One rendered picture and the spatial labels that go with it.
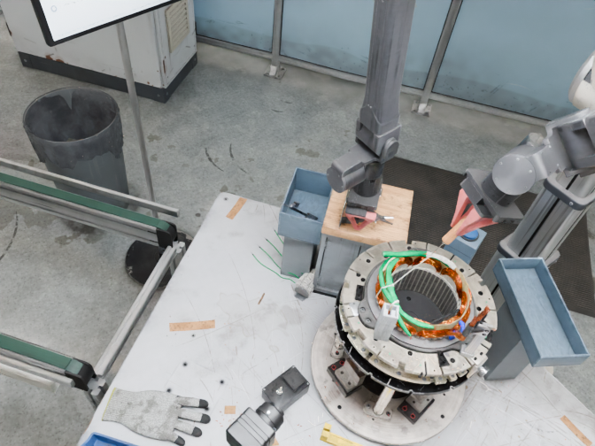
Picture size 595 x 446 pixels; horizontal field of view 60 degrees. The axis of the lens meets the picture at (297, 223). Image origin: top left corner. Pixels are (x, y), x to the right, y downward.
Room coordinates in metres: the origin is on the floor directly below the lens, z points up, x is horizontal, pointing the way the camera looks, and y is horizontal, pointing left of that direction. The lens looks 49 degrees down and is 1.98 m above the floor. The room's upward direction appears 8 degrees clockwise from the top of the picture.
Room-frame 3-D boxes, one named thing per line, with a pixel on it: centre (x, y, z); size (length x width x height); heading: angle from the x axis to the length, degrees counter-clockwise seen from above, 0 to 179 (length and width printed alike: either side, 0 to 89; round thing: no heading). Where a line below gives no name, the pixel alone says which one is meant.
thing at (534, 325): (0.65, -0.55, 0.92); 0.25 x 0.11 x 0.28; 11
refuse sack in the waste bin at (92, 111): (1.65, 1.00, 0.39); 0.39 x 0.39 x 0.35
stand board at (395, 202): (0.87, -0.17, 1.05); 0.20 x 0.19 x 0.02; 82
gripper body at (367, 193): (0.82, -0.14, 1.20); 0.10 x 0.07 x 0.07; 173
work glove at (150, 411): (0.41, 0.26, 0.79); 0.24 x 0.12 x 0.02; 79
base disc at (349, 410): (0.59, -0.27, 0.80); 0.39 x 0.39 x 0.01
